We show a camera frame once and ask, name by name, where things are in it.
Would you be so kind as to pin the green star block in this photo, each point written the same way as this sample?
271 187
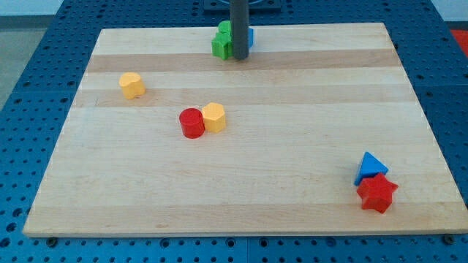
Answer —
221 46

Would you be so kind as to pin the blue triangle block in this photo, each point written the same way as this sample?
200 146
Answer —
369 167

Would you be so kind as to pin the red star block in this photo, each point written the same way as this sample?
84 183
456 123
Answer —
376 193

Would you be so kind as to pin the yellow hexagon block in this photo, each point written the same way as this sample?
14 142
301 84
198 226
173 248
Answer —
214 117

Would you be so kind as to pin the red cylinder block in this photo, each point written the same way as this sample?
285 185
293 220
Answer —
191 121

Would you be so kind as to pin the light wooden board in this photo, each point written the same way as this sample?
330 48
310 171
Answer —
300 111

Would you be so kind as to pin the blue block behind rod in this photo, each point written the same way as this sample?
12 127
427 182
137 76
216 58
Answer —
250 37

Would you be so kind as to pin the green cylinder block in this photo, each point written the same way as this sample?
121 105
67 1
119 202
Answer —
224 27

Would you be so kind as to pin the yellow heart block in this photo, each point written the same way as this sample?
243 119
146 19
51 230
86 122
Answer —
132 85

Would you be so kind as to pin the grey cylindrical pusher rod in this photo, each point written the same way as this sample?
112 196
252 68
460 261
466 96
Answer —
239 18

